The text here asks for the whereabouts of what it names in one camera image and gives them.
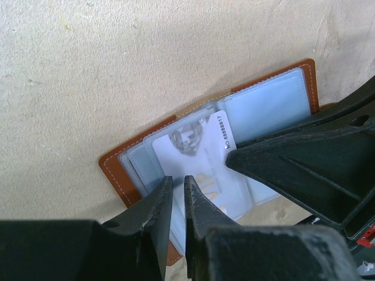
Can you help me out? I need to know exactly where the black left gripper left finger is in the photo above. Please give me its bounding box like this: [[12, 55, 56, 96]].
[[1, 176, 173, 280]]

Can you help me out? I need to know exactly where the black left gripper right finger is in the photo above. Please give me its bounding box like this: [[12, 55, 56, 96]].
[[184, 176, 357, 280]]

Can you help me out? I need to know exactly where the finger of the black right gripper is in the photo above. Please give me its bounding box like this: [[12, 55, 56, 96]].
[[226, 79, 374, 234]]

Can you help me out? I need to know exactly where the white credit card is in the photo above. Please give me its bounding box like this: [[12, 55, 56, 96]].
[[152, 110, 253, 220]]

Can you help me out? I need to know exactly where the brown leather card holder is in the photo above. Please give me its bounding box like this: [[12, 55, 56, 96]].
[[98, 59, 320, 265]]

